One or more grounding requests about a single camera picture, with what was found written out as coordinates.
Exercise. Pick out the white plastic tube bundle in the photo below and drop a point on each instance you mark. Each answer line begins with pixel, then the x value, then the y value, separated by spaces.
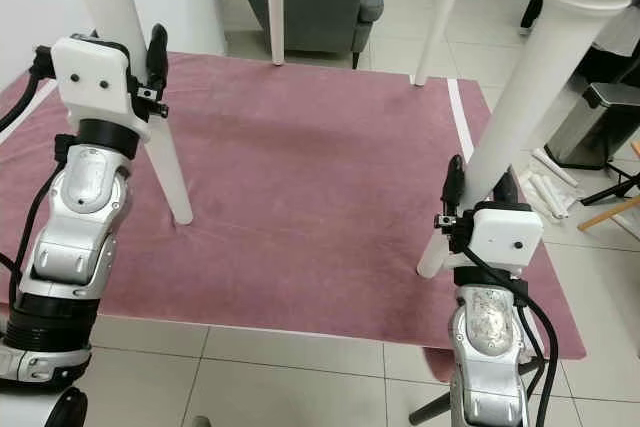
pixel 550 187

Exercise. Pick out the dark grey armchair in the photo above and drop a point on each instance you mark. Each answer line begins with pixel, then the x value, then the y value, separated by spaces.
pixel 325 2

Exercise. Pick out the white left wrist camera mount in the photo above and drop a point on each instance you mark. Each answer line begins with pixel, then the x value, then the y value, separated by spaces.
pixel 95 77

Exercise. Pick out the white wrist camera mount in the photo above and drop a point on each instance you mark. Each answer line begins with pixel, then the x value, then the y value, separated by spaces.
pixel 95 77
pixel 505 232

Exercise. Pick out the black tripod stand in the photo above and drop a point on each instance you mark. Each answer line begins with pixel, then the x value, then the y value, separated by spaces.
pixel 615 190

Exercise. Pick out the steel trash bin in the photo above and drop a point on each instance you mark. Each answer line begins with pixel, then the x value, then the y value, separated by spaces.
pixel 595 122

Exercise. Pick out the dark robot left foot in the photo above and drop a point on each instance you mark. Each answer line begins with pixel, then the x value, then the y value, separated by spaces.
pixel 198 421

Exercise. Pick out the maroon cloth with white stripes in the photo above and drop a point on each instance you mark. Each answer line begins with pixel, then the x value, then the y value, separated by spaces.
pixel 310 187

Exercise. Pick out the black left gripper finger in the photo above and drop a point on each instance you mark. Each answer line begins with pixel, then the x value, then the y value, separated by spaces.
pixel 157 52

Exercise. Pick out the light wooden stick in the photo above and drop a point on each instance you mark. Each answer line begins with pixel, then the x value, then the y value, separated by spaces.
pixel 610 217

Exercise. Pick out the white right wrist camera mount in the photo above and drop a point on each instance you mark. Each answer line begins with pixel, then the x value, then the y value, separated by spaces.
pixel 505 232

